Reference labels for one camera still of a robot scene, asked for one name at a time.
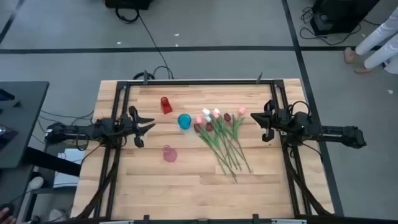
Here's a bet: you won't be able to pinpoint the black cable bundle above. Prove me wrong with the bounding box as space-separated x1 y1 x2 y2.
74 146 121 220
284 146 333 217

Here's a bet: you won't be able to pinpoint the blue glass vase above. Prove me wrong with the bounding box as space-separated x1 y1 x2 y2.
177 113 192 131

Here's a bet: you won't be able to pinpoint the pink glass vase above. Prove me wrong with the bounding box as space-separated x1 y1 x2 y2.
162 144 178 163

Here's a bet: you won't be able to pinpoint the large black equipment case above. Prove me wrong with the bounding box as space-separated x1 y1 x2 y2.
310 0 381 36

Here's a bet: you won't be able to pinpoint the dark grey desk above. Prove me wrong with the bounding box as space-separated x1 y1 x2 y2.
0 81 50 169

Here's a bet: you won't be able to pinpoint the tulip stems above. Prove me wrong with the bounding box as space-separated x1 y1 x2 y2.
211 112 234 170

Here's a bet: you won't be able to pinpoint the white round object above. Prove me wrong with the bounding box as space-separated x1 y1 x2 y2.
26 175 45 191

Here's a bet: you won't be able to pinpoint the small black equipment box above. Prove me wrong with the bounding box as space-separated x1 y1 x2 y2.
103 0 154 10

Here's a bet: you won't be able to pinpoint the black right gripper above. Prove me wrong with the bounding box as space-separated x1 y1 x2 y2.
250 99 292 143

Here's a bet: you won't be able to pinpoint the looped black floor cable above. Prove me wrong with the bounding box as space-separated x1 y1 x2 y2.
114 6 141 25

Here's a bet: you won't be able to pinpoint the black crossbar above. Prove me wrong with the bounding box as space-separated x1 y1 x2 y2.
24 146 82 177

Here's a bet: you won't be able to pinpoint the person's hand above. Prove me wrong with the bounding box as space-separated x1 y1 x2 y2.
0 207 17 224

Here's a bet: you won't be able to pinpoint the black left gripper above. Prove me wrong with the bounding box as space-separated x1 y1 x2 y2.
119 105 156 149

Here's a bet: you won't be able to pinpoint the tangled black floor cables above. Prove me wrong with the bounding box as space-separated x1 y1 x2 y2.
299 6 382 47

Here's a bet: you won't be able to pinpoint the dark laptop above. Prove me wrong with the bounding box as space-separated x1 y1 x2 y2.
0 124 19 150

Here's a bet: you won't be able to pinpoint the coiled black cable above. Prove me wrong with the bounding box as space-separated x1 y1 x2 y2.
132 70 155 81

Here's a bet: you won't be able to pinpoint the dark tablet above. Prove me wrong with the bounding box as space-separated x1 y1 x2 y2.
0 88 16 102

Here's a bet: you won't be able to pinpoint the pink artificial tulip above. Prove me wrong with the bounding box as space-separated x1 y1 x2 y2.
231 106 252 174
195 115 228 175

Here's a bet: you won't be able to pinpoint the long black floor cable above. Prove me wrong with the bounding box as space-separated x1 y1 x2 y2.
138 14 175 80

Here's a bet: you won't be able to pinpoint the person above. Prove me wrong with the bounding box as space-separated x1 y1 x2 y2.
343 5 398 75

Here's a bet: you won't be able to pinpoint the red glass vase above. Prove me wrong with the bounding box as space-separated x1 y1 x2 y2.
160 96 174 115

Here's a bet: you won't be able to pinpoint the black aluminium table frame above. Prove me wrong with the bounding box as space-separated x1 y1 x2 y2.
93 79 315 220

